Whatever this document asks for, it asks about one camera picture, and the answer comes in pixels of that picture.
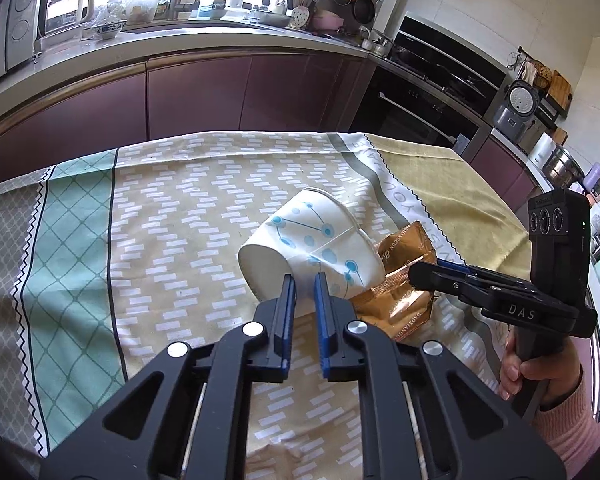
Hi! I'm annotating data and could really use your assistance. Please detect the grey rice cooker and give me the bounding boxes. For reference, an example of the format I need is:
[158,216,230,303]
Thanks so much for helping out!
[492,80,541,144]

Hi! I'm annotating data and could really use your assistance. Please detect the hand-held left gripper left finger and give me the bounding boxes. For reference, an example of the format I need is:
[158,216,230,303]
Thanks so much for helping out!
[39,273,297,480]

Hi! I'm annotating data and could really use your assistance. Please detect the patterned tablecloth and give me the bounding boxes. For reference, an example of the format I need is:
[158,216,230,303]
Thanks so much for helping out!
[0,130,536,480]

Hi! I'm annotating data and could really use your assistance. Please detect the black built-in oven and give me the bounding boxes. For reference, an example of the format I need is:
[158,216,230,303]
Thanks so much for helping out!
[349,67,487,153]
[387,15,512,113]

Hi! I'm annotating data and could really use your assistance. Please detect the white paper cup blue dots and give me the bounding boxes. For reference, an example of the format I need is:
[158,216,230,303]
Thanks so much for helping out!
[237,186,386,317]

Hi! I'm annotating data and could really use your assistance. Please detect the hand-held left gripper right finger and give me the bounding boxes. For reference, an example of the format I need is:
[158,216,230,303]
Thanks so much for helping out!
[313,271,566,480]

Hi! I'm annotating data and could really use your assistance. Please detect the person's right hand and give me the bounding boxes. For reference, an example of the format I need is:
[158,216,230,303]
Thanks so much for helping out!
[499,332,583,401]

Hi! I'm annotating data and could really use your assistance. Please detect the white kitchen appliance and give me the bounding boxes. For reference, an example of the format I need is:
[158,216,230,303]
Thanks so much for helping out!
[527,132,556,171]

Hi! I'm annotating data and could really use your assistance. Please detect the gold snack packet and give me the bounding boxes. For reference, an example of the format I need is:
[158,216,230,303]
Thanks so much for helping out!
[352,220,438,343]

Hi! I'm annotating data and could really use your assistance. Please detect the black frying pan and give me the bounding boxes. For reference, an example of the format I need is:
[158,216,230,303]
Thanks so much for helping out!
[352,0,376,24]

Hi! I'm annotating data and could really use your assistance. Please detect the steel pot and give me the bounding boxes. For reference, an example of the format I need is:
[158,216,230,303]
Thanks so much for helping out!
[542,145,584,191]

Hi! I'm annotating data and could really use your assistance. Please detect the person's right forearm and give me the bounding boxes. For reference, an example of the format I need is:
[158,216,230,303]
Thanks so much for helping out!
[535,365,600,480]

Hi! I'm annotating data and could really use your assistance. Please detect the wooden cutting board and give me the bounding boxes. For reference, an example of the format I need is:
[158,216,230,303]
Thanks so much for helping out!
[547,70,574,111]

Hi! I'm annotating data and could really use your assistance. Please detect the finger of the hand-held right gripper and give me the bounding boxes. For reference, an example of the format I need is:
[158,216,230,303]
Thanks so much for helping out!
[447,264,532,294]
[409,262,488,311]

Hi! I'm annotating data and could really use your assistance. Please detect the blue and white bowl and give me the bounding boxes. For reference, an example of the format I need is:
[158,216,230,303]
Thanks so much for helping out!
[92,20,128,41]

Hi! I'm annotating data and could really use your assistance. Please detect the purple container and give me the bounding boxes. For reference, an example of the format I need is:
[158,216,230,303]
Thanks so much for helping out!
[582,162,600,201]

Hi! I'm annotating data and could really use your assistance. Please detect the purple kitchen cabinet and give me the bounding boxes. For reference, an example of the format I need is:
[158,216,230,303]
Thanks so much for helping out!
[0,52,377,177]

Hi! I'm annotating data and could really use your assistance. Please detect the pink pot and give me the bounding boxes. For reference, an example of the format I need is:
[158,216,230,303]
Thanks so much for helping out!
[312,10,346,32]

